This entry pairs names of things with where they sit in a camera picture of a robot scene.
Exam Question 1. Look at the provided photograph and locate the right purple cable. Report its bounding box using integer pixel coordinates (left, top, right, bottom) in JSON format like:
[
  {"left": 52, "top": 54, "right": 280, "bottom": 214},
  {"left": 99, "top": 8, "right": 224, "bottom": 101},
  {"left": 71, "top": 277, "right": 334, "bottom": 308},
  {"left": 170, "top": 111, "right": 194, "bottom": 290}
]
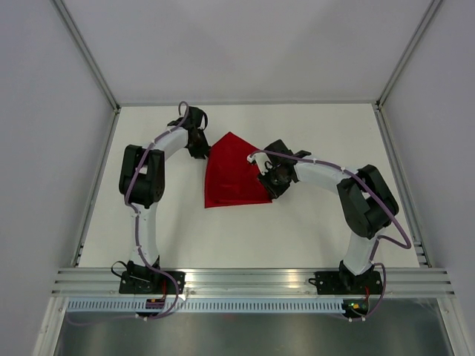
[{"left": 247, "top": 149, "right": 413, "bottom": 323}]

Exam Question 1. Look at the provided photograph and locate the aluminium frame post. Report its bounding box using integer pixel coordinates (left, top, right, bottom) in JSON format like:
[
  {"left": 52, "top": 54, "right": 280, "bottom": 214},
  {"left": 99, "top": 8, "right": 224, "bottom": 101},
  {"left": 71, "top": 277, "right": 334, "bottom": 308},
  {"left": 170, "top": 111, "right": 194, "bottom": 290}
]
[
  {"left": 50, "top": 0, "right": 120, "bottom": 113},
  {"left": 374, "top": 0, "right": 446, "bottom": 111}
]

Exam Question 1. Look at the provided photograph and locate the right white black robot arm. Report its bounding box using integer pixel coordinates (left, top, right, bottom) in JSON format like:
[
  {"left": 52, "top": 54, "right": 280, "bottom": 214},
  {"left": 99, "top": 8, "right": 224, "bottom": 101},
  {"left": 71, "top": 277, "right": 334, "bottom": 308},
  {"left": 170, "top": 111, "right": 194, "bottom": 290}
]
[{"left": 247, "top": 139, "right": 399, "bottom": 293}]

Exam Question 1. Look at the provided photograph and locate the left aluminium frame post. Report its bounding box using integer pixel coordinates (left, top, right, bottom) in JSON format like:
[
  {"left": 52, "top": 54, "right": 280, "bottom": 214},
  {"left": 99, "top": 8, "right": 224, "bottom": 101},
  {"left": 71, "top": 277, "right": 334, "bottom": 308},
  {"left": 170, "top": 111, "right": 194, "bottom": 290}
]
[{"left": 50, "top": 0, "right": 120, "bottom": 113}]

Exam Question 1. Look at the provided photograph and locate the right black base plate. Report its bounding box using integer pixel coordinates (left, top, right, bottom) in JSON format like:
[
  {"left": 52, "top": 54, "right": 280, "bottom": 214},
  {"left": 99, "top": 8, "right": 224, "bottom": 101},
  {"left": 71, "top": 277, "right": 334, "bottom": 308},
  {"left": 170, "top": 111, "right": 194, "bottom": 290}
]
[{"left": 307, "top": 271, "right": 383, "bottom": 295}]

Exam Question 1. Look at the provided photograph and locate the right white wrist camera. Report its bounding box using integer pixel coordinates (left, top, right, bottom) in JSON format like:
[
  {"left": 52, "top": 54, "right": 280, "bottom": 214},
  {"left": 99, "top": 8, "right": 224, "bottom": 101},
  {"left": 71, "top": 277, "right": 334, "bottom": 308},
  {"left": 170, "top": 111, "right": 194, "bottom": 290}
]
[{"left": 246, "top": 152, "right": 273, "bottom": 175}]

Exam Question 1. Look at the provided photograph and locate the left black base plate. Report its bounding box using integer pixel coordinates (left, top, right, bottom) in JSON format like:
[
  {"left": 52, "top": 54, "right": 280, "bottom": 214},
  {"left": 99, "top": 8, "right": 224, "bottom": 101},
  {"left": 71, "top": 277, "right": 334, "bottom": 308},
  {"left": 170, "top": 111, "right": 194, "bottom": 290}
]
[{"left": 119, "top": 269, "right": 186, "bottom": 294}]

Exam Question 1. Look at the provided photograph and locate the slotted white cable duct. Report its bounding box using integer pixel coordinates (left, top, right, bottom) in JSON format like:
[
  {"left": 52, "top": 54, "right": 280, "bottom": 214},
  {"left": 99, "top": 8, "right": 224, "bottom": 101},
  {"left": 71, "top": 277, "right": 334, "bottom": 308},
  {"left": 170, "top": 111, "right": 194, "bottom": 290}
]
[{"left": 67, "top": 297, "right": 344, "bottom": 314}]

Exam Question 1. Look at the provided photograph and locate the right aluminium frame post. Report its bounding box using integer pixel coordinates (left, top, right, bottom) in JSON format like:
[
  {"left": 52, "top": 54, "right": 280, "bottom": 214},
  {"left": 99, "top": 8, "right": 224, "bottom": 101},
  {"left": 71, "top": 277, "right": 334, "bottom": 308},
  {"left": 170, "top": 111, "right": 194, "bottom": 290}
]
[{"left": 374, "top": 0, "right": 446, "bottom": 111}]

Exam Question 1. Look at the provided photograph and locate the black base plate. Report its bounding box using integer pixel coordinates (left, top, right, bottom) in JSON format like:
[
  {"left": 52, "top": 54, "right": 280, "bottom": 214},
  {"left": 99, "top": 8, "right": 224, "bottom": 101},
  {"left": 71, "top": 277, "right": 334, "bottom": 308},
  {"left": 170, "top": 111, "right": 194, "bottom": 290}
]
[
  {"left": 307, "top": 271, "right": 383, "bottom": 295},
  {"left": 119, "top": 269, "right": 186, "bottom": 294}
]

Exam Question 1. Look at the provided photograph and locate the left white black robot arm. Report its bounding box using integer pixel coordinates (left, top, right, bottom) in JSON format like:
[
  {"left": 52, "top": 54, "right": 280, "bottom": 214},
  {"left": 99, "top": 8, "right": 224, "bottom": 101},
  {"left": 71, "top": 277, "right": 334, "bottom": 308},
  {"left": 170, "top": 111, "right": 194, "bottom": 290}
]
[{"left": 119, "top": 101, "right": 211, "bottom": 294}]

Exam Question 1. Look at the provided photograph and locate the aluminium front rail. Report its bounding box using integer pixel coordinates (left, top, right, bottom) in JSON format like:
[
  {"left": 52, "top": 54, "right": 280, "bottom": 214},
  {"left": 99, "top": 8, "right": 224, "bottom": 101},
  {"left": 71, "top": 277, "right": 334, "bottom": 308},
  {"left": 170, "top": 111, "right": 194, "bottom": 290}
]
[{"left": 50, "top": 268, "right": 455, "bottom": 298}]

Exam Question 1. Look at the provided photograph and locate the red cloth napkin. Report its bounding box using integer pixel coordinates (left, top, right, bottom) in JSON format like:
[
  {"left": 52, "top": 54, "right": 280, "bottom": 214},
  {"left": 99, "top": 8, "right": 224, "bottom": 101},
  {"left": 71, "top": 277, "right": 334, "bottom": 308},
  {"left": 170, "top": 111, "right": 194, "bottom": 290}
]
[{"left": 204, "top": 132, "right": 272, "bottom": 208}]

